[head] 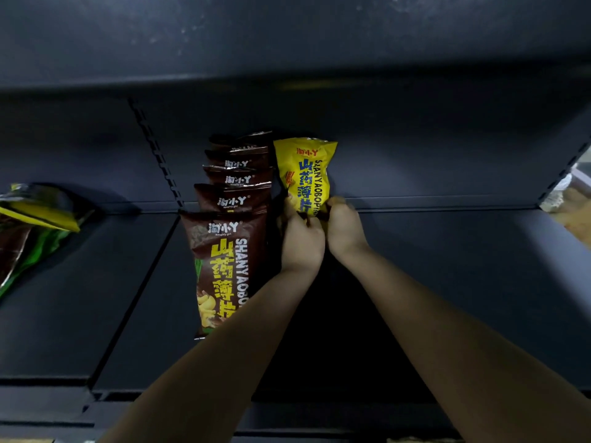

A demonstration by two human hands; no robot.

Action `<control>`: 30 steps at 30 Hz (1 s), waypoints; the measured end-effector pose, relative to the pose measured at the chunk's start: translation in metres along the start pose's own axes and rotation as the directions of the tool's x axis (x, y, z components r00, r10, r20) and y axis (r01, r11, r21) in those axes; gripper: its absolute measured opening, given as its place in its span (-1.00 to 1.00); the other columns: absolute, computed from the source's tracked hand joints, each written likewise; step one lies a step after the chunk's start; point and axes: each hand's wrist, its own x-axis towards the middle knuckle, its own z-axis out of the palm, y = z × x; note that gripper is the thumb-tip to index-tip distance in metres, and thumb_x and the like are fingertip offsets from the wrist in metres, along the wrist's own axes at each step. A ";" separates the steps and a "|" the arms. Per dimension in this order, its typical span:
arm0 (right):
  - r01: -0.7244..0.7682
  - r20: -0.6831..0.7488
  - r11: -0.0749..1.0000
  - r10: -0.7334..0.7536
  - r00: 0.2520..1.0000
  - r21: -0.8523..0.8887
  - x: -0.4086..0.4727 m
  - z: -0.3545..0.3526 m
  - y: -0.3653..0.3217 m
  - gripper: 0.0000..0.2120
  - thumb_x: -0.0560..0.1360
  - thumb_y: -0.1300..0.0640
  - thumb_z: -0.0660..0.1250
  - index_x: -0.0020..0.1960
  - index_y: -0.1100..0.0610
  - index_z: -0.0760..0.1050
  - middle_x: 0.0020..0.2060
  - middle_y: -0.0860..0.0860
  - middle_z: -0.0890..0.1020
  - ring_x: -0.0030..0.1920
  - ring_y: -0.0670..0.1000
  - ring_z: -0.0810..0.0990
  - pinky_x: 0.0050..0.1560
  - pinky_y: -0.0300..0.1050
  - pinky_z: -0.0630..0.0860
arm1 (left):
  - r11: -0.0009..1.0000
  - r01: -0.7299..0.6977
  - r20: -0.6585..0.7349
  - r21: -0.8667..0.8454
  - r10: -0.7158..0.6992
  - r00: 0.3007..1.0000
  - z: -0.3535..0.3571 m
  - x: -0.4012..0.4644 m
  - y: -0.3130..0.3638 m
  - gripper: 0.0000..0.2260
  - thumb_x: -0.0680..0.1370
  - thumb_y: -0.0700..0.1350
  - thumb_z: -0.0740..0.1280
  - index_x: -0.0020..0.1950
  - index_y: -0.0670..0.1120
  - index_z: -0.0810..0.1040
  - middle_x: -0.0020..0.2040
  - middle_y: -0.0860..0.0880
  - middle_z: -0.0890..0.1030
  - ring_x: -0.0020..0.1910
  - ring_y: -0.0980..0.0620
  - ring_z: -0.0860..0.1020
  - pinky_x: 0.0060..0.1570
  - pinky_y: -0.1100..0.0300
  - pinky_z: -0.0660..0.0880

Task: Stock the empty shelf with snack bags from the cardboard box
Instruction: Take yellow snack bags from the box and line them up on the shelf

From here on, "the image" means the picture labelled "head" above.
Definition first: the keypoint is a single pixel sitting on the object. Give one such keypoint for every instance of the person's right hand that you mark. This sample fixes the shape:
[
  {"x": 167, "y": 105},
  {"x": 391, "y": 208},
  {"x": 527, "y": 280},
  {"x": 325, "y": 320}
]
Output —
[{"x": 346, "y": 230}]

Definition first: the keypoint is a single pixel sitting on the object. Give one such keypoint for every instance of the person's left hand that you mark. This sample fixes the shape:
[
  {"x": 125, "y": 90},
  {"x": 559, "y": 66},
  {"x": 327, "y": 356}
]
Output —
[{"x": 302, "y": 244}]

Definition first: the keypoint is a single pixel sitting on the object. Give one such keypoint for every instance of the yellow snack packet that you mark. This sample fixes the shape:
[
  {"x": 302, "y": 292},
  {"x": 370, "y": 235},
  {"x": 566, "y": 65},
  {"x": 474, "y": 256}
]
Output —
[{"x": 304, "y": 172}]

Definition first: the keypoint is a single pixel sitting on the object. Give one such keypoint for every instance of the dark blue metal shelf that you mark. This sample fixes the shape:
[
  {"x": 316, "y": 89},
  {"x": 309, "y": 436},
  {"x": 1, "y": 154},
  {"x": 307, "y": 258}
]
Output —
[{"x": 438, "y": 272}]

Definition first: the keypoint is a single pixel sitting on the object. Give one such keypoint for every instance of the person's left forearm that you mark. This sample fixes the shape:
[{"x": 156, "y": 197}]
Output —
[{"x": 208, "y": 373}]

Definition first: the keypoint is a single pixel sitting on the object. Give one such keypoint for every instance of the person's right forearm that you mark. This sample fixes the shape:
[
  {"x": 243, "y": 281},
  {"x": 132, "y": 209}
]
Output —
[{"x": 461, "y": 355}]

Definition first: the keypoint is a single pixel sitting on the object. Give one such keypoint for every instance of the heap of green brown bags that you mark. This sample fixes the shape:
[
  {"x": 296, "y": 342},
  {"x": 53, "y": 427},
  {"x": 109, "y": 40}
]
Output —
[{"x": 32, "y": 226}]

